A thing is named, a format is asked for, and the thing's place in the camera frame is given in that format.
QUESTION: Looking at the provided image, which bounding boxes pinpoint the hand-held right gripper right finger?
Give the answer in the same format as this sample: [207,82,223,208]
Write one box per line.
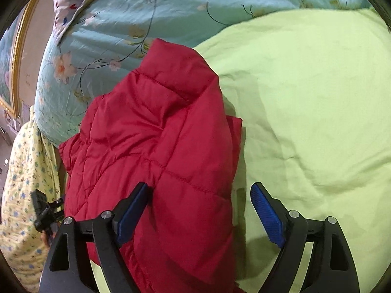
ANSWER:
[250,182,360,293]

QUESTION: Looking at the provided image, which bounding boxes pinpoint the light green bed sheet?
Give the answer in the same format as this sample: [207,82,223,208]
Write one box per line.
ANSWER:
[92,8,391,293]

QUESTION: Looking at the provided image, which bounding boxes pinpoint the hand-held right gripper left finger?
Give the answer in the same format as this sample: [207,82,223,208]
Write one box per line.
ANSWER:
[39,182,151,293]

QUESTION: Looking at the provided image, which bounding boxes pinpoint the red quilted jacket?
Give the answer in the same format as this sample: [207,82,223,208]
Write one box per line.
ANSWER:
[58,37,243,293]

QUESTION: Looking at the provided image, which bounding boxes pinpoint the yellow printed blanket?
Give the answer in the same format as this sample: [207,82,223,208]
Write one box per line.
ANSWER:
[0,105,66,292]

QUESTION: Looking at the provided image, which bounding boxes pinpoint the white floral pillow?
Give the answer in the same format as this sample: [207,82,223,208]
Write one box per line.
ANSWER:
[53,0,118,39]

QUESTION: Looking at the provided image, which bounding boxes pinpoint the gold picture frame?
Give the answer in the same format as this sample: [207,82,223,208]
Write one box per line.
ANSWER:
[0,0,49,118]

